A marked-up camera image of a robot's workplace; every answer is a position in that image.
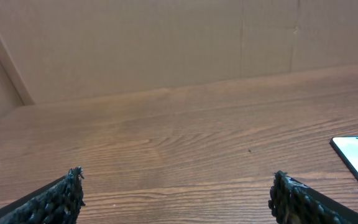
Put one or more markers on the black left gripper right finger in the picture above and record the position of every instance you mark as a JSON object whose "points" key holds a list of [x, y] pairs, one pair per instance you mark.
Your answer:
{"points": [[294, 202]]}

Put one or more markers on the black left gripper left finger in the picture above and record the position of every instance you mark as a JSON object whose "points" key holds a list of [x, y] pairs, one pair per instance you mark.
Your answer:
{"points": [[59, 202]]}

